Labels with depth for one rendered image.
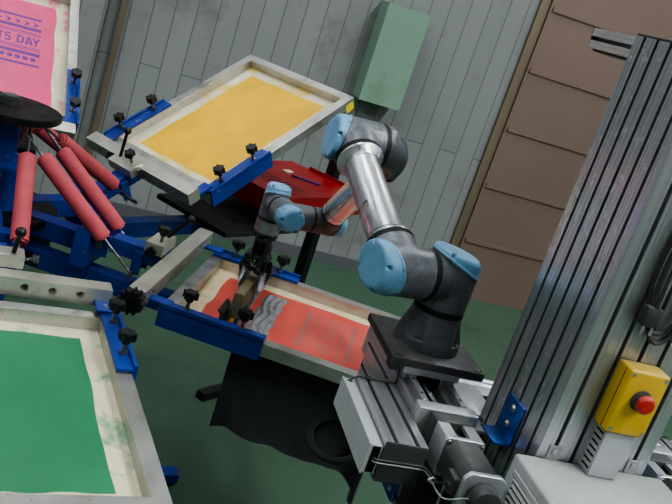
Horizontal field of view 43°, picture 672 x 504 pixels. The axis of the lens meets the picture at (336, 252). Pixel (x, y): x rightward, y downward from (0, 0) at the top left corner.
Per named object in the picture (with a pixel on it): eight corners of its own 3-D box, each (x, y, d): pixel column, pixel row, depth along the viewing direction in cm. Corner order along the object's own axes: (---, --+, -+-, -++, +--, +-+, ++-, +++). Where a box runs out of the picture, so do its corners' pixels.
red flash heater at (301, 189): (286, 181, 413) (293, 157, 410) (358, 217, 390) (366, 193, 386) (197, 179, 364) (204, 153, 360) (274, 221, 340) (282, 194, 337)
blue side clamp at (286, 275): (295, 293, 289) (301, 275, 287) (292, 298, 284) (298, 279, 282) (212, 264, 290) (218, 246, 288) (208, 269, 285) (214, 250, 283)
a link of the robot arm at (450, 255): (475, 318, 188) (497, 263, 184) (425, 311, 182) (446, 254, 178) (448, 295, 198) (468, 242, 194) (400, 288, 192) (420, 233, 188)
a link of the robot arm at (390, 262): (450, 277, 178) (385, 113, 213) (389, 267, 171) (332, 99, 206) (421, 312, 185) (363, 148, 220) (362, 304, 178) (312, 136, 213)
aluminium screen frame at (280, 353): (430, 338, 286) (434, 328, 285) (426, 415, 230) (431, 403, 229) (211, 262, 288) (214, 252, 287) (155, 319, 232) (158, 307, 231)
